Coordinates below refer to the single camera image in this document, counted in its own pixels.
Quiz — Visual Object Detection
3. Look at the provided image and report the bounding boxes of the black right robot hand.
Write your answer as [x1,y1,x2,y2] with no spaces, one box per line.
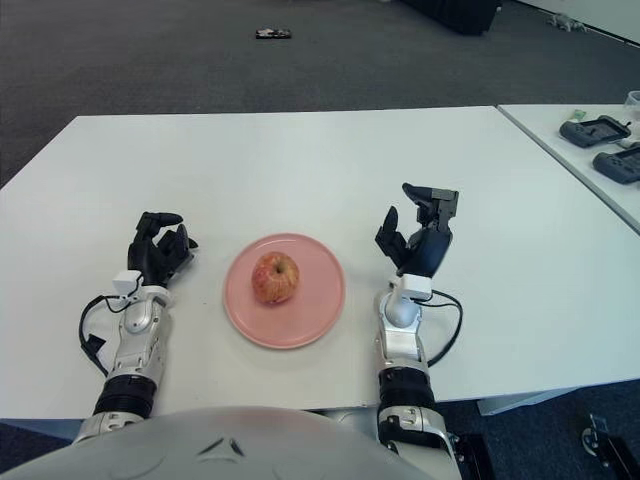
[374,182,460,277]

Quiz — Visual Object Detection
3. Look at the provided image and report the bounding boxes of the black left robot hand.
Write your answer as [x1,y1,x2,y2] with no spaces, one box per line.
[126,210,199,290]

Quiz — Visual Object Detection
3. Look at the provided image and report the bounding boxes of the red yellow apple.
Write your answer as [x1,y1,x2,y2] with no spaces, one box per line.
[250,252,301,306]

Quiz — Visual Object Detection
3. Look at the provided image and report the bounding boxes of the pink round plate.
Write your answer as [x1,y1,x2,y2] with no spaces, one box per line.
[222,232,347,350]

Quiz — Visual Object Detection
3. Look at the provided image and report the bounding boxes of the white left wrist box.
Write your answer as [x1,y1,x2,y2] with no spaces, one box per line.
[112,269,142,294]

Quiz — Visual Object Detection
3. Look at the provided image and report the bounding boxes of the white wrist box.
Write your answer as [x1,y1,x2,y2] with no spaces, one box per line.
[112,269,142,294]
[389,272,434,302]

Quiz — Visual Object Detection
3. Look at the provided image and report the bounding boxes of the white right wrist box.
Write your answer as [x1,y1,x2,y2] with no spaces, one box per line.
[389,272,434,302]

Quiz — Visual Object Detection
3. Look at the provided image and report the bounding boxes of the grey robot torso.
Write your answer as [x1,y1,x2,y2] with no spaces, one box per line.
[0,405,401,480]

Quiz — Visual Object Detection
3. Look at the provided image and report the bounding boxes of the grey handheld controller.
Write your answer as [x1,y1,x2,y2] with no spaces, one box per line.
[592,148,640,185]
[558,115,632,148]

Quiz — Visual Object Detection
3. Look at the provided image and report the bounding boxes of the black cabinet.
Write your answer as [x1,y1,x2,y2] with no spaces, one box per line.
[399,0,504,36]

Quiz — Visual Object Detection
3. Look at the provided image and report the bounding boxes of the black caster wheel base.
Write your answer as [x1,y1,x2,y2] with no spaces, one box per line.
[581,413,640,474]

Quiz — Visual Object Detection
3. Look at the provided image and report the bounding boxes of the grey toy figure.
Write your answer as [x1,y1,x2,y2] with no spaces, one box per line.
[545,13,590,34]

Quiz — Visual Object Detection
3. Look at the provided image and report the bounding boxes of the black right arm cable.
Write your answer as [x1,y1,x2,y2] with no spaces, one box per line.
[424,288,464,369]

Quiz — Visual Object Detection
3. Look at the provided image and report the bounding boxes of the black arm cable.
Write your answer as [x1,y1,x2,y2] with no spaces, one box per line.
[424,288,464,369]
[79,293,134,376]

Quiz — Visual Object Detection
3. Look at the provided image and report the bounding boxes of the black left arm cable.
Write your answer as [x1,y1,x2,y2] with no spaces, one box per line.
[79,293,134,376]

